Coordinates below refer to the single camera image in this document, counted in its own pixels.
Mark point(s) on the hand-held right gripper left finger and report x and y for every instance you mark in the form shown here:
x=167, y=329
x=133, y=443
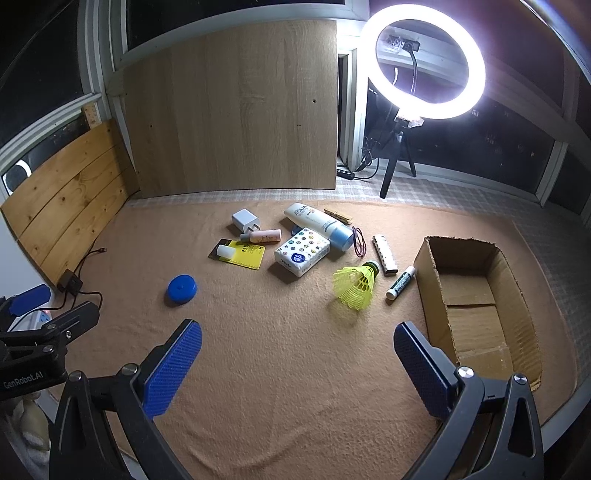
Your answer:
x=173, y=364

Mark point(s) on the white tube with blue cap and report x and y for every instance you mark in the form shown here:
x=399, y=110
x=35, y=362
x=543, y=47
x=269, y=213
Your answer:
x=314, y=221

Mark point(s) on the black gooseneck phone holder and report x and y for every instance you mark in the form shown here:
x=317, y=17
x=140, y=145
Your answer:
x=414, y=69

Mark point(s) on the yellow and black card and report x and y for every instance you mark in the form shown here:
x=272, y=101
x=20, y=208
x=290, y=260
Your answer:
x=249, y=258

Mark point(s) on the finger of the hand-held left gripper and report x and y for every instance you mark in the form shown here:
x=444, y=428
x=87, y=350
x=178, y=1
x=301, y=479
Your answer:
x=69, y=321
x=30, y=297

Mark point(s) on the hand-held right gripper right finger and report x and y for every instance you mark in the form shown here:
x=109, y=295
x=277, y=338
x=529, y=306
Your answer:
x=422, y=369

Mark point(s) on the cream fuzzy cloth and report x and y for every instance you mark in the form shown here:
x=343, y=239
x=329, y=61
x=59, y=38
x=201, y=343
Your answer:
x=25, y=424

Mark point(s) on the white wall charger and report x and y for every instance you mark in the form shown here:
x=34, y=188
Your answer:
x=244, y=220

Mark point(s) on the cardboard box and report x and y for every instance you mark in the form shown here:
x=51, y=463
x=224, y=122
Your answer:
x=471, y=318

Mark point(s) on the wooden clothespin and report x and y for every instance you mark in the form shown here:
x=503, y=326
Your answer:
x=338, y=214

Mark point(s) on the blue round lid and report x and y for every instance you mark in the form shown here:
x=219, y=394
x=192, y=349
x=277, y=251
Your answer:
x=181, y=290

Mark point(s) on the black power strip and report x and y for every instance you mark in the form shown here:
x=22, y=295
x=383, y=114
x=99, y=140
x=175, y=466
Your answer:
x=346, y=173

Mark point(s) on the black power adapter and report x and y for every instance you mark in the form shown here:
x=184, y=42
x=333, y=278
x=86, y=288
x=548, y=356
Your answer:
x=69, y=280

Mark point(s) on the white marker pen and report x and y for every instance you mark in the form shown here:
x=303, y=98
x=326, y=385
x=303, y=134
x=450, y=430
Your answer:
x=400, y=282

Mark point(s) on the small white bottle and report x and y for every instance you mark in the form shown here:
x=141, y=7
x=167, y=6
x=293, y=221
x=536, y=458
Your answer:
x=226, y=251

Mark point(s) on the pale slotted rectangular strip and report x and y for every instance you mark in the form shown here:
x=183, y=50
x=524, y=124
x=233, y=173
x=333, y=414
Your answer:
x=385, y=254

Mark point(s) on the sticker-print tissue pack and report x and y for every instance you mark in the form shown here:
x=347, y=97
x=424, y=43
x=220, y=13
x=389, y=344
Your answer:
x=302, y=251

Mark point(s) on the white power strip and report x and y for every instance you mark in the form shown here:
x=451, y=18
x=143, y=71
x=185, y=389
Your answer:
x=30, y=321

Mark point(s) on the pine plank board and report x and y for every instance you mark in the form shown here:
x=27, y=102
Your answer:
x=64, y=207

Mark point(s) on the yellow shuttlecock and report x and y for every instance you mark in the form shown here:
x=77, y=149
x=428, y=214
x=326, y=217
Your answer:
x=354, y=286

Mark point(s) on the small pink bottle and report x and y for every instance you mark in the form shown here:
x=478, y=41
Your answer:
x=265, y=236

